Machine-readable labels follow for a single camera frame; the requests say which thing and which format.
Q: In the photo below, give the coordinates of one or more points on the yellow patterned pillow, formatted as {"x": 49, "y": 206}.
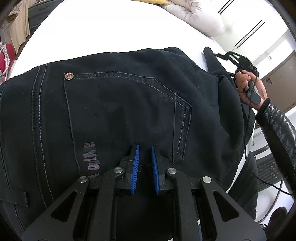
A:
{"x": 157, "y": 2}

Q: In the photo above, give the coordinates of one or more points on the rolled white duvet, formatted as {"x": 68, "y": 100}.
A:
{"x": 199, "y": 15}

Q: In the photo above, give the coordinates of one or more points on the red and white heater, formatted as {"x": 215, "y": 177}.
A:
{"x": 7, "y": 58}

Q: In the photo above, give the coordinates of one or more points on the beige curtain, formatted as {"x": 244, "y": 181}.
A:
{"x": 19, "y": 29}

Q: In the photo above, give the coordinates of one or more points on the black leather jacket sleeve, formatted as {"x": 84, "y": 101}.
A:
{"x": 279, "y": 133}

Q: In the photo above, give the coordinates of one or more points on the dark grey nightstand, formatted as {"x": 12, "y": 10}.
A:
{"x": 40, "y": 10}

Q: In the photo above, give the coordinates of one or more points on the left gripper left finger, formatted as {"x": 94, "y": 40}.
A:
{"x": 58, "y": 221}

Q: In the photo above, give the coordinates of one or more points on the white wardrobe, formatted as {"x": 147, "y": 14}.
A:
{"x": 250, "y": 27}

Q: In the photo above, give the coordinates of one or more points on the bed with white sheet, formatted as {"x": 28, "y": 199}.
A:
{"x": 120, "y": 37}

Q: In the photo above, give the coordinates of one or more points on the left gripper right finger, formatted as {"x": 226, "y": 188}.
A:
{"x": 205, "y": 210}

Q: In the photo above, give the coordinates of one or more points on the black denim pants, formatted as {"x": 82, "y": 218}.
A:
{"x": 144, "y": 215}

